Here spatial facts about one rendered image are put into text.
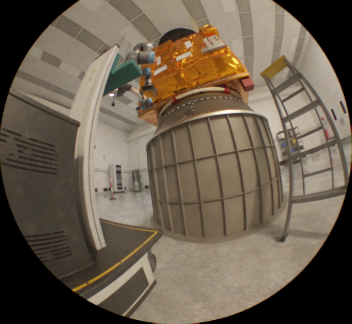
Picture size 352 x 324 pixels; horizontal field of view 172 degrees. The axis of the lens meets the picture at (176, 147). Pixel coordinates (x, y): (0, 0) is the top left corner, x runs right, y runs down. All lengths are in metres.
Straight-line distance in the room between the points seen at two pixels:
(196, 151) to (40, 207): 1.08
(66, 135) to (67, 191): 0.17
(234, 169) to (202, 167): 0.29
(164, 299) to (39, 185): 0.70
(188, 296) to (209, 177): 0.90
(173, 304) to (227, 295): 0.25
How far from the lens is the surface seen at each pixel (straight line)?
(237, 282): 0.79
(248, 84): 1.77
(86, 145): 0.58
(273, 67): 1.48
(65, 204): 0.40
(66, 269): 0.47
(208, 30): 2.99
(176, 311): 0.70
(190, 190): 1.09
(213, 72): 1.84
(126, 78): 1.01
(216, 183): 1.04
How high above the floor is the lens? 0.63
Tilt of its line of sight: 15 degrees up
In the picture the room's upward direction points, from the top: 8 degrees counter-clockwise
